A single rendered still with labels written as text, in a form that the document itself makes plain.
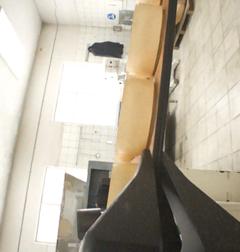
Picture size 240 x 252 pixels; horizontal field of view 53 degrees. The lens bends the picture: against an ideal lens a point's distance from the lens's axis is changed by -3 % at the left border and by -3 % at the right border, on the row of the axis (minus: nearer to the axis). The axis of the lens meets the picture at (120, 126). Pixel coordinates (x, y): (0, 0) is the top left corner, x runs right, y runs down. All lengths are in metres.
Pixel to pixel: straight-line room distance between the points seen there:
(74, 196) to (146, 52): 1.47
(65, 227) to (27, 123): 3.90
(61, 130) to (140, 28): 4.94
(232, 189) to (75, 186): 0.97
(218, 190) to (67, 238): 0.96
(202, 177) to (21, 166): 4.02
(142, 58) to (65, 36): 5.96
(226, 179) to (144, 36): 1.55
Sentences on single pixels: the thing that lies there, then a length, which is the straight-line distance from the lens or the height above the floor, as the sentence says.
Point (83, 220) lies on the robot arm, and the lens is 0.60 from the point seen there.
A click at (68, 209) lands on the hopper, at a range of 1.59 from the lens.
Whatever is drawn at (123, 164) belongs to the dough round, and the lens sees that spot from 0.15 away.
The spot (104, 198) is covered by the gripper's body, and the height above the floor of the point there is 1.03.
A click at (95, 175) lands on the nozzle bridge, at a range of 1.61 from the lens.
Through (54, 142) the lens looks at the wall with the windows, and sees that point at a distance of 5.05.
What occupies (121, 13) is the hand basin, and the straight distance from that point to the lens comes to 5.76.
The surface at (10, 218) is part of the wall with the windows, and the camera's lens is 5.13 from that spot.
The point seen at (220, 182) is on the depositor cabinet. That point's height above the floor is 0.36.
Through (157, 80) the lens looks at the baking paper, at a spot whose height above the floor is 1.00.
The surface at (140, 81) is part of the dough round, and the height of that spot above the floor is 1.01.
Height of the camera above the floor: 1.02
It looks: level
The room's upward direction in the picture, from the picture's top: 85 degrees counter-clockwise
